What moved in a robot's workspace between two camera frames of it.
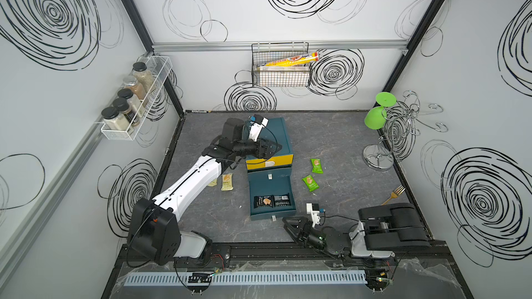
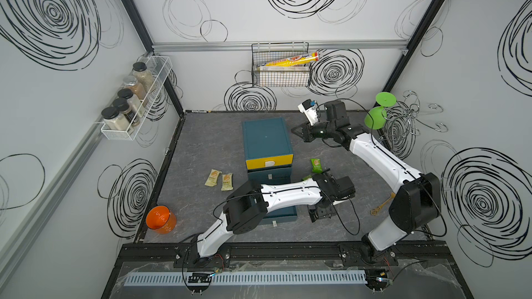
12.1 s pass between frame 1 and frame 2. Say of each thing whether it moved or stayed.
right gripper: moved
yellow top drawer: stayed
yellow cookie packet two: stayed
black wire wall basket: stayed
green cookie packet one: stayed
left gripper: moved
